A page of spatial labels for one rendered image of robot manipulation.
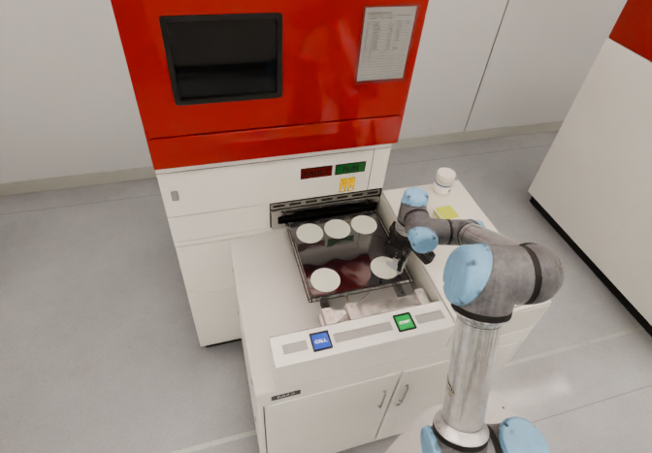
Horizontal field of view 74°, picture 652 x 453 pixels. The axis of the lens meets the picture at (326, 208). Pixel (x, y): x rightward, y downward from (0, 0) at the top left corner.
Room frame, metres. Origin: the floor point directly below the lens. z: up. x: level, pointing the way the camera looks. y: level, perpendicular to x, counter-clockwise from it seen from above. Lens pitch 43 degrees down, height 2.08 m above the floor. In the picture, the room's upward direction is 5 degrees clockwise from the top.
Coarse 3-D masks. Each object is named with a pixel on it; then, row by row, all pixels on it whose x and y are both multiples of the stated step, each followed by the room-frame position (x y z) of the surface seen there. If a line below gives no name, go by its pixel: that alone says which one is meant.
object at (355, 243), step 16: (320, 224) 1.16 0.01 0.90; (320, 240) 1.08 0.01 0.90; (336, 240) 1.09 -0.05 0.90; (352, 240) 1.10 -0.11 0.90; (368, 240) 1.11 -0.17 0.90; (384, 240) 1.12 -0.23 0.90; (304, 256) 1.00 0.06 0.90; (320, 256) 1.01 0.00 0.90; (336, 256) 1.01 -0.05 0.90; (352, 256) 1.02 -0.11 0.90; (368, 256) 1.03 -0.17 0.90; (384, 256) 1.03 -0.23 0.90; (304, 272) 0.93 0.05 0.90; (336, 272) 0.94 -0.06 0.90; (352, 272) 0.95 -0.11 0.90; (368, 272) 0.96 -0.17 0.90; (352, 288) 0.88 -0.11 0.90
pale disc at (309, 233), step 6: (300, 228) 1.13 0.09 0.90; (306, 228) 1.14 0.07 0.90; (312, 228) 1.14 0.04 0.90; (318, 228) 1.14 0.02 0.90; (300, 234) 1.10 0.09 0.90; (306, 234) 1.11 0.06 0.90; (312, 234) 1.11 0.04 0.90; (318, 234) 1.11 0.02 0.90; (306, 240) 1.08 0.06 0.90; (312, 240) 1.08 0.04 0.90; (318, 240) 1.08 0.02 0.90
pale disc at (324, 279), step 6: (318, 270) 0.94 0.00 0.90; (324, 270) 0.95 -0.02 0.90; (330, 270) 0.95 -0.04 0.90; (312, 276) 0.91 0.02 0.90; (318, 276) 0.91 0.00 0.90; (324, 276) 0.92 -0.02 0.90; (330, 276) 0.92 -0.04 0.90; (336, 276) 0.92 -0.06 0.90; (312, 282) 0.89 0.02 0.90; (318, 282) 0.89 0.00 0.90; (324, 282) 0.89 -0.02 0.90; (330, 282) 0.89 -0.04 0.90; (336, 282) 0.90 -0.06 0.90; (318, 288) 0.86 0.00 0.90; (324, 288) 0.87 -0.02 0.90; (330, 288) 0.87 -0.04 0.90; (336, 288) 0.87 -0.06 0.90
